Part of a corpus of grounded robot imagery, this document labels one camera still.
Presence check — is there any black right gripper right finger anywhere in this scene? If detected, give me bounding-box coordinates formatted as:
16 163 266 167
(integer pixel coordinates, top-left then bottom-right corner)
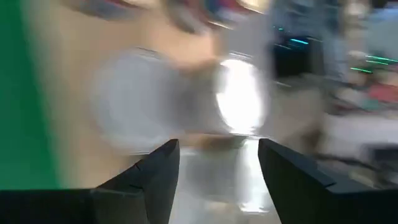
257 139 398 224

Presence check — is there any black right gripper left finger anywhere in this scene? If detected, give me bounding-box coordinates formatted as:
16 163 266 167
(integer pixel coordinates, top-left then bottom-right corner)
0 139 180 224

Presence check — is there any green label tuna can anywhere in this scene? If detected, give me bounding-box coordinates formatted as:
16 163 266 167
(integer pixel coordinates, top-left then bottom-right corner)
91 48 268 150

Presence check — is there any wooden shelf with black legs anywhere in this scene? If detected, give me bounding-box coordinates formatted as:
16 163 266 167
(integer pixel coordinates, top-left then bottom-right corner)
21 0 327 224

